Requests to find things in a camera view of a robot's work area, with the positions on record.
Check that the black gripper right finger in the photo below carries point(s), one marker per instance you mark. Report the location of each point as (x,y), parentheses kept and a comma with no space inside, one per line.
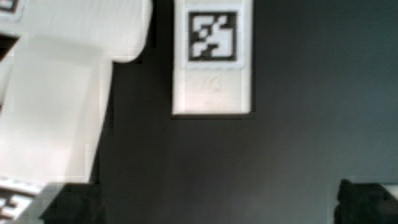
(366,204)

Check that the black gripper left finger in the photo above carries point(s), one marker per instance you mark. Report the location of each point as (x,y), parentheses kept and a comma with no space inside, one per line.
(77,207)

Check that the white tagged leg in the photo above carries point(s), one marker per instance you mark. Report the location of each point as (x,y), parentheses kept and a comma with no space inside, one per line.
(212,81)

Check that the white chair back part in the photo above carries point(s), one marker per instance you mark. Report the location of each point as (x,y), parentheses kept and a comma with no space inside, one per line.
(66,37)

